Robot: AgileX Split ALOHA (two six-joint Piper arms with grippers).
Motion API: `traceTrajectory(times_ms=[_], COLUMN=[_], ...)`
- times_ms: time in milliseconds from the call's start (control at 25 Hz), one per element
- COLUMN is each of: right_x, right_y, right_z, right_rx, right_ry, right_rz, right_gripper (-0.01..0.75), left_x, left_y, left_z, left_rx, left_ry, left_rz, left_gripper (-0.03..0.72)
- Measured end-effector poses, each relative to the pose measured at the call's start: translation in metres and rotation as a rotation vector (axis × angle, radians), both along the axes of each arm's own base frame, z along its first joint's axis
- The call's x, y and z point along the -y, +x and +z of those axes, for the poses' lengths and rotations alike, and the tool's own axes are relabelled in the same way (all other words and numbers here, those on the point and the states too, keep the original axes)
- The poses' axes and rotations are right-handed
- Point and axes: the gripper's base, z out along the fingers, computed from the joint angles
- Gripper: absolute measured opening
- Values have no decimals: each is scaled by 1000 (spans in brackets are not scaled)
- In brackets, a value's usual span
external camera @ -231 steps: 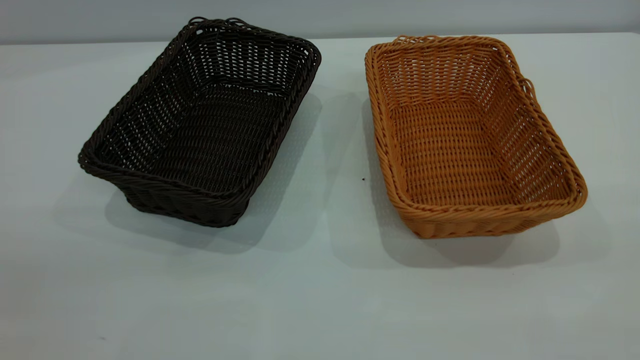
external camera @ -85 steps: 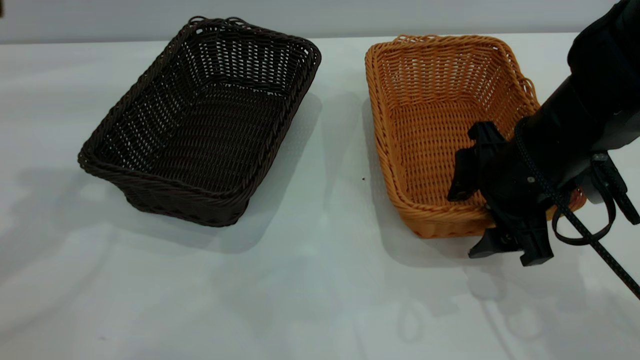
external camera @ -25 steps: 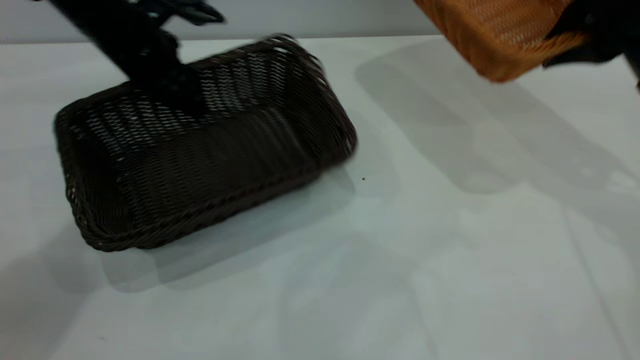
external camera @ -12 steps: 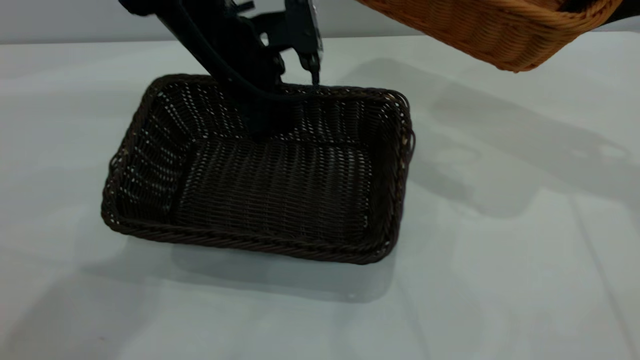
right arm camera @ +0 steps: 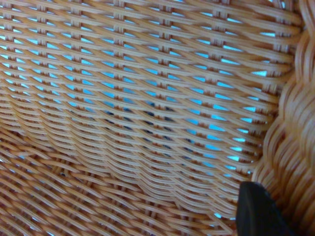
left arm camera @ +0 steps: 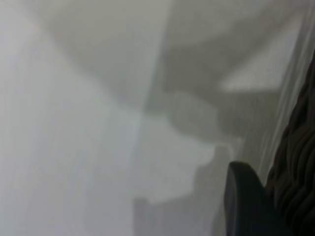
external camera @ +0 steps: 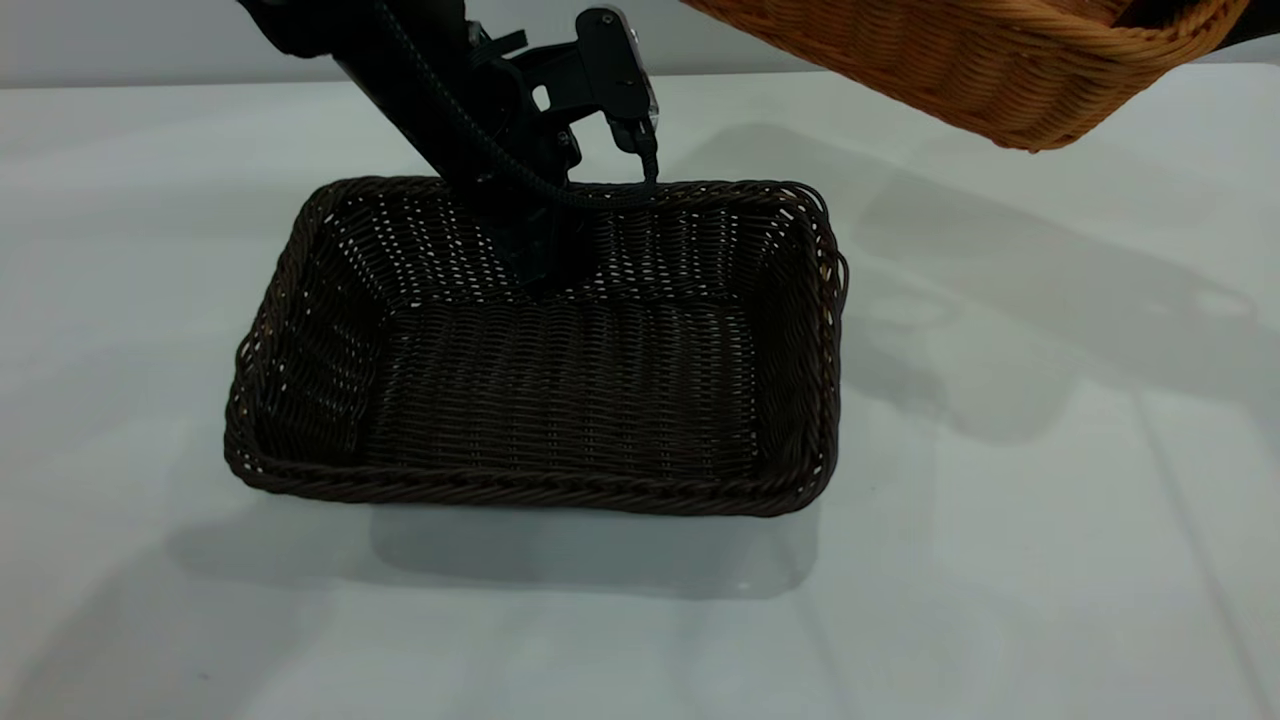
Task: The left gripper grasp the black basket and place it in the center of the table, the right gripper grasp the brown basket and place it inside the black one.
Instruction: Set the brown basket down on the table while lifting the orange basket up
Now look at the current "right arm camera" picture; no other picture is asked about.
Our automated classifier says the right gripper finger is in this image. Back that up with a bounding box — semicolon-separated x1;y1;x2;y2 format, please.
235;181;296;236

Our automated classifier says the orange wicker basket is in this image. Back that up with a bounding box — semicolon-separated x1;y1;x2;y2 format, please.
0;0;315;236

